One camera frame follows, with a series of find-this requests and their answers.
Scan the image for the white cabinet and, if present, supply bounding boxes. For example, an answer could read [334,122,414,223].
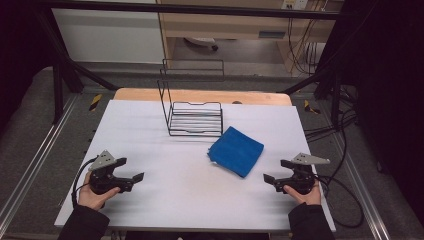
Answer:
[50,7,166,65]

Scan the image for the wooden table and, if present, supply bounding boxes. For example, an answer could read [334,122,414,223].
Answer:
[113,87,294,107]

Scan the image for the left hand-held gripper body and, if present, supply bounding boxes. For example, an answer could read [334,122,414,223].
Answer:
[87,149,134,196]

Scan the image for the white wall socket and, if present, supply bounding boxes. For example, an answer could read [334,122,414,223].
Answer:
[281,0,310,11]

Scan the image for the black wire rack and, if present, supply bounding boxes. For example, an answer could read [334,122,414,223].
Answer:
[156,58,226,138]

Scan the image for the yellow black tape strip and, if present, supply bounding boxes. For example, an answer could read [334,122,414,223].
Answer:
[88,93,103,113]
[303,99,322,116]

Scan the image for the person's right hand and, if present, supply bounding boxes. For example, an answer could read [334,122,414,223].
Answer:
[283,181,322,206]

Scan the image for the black floor cables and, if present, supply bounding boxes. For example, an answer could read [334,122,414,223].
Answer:
[302,84,358,142]

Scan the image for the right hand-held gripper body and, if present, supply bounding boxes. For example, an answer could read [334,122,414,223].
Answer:
[274,152,331,196]

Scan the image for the black metal stand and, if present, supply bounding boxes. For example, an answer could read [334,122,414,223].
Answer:
[33,6,120,125]
[281,49,356,129]

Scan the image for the blue cloth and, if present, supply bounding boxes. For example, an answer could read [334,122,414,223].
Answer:
[207,125,265,179]

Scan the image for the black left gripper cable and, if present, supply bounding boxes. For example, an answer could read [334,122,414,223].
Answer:
[71,157,98,208]

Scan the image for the aluminium rail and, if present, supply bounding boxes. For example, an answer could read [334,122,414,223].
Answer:
[328,131,392,240]
[0,94,82,229]

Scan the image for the black metal crossbar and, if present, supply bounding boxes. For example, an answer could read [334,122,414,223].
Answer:
[33,0,349,21]

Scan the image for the hanging black cables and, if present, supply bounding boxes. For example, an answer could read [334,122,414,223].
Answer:
[286,17,322,76]

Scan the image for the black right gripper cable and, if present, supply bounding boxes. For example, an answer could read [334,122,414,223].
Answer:
[314,174,365,230]

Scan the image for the light wooden desk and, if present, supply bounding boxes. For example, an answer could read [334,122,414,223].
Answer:
[156,0,345,74]

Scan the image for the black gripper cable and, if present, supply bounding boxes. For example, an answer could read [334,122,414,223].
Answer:
[314,174,365,230]
[71,157,98,208]

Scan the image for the person's left hand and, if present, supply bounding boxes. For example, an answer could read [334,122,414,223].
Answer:
[77,171,121,212]

